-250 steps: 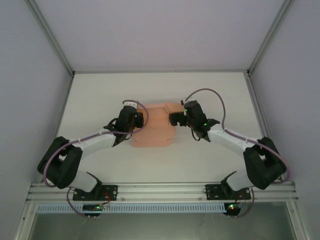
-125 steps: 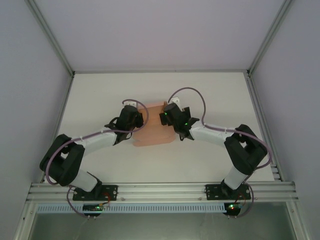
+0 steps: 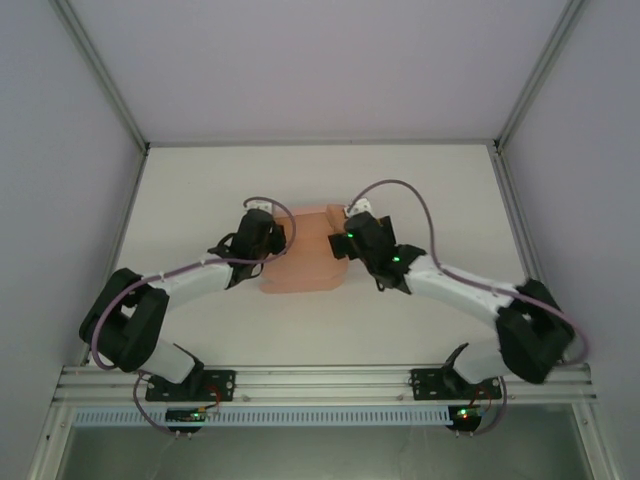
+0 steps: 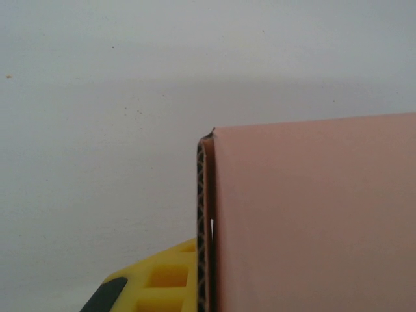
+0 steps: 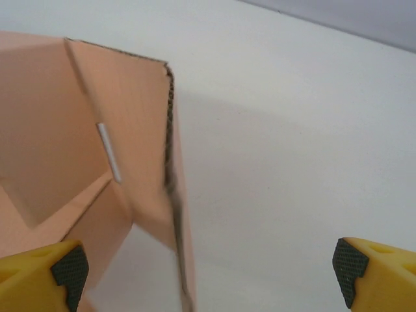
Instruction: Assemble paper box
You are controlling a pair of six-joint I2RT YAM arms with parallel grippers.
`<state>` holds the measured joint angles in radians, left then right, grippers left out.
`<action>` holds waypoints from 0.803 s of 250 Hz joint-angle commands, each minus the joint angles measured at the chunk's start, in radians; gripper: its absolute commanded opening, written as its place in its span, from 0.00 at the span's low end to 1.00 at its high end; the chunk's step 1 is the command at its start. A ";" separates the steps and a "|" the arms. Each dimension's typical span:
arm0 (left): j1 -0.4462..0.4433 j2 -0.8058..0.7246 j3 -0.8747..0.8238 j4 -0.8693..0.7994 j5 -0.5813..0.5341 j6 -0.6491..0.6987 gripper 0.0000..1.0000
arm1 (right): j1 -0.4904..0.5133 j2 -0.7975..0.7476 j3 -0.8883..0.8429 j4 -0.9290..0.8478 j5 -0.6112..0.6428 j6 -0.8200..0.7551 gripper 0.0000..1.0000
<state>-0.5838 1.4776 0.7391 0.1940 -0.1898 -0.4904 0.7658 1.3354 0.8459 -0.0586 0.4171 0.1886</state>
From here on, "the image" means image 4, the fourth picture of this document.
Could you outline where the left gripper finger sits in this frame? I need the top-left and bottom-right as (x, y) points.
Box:
(79, 237), (199, 312)

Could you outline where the brown cardboard box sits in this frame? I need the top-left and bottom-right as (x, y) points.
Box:
(196, 112), (416, 312)

